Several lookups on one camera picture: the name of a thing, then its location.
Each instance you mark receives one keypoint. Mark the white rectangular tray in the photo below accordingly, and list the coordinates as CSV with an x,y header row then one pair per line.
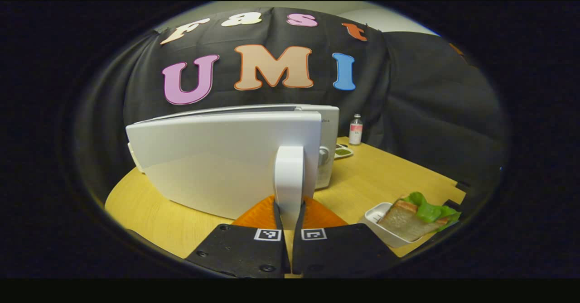
x,y
376,217

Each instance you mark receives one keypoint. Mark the white divided condiment dish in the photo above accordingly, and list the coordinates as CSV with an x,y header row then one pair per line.
x,y
343,151

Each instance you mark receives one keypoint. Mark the white microwave oven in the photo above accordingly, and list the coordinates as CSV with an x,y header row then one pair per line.
x,y
217,158

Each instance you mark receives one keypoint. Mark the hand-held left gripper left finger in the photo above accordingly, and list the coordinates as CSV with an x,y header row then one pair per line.
x,y
279,223

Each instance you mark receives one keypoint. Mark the black backdrop cloth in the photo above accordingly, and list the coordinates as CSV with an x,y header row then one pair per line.
x,y
430,103

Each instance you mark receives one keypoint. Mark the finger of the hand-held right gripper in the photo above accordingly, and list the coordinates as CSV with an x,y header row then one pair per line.
x,y
453,204

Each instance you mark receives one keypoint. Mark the small bottle with pink label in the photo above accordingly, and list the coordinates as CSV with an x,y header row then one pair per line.
x,y
355,131

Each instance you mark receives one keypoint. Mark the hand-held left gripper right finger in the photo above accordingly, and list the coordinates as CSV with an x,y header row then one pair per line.
x,y
299,221

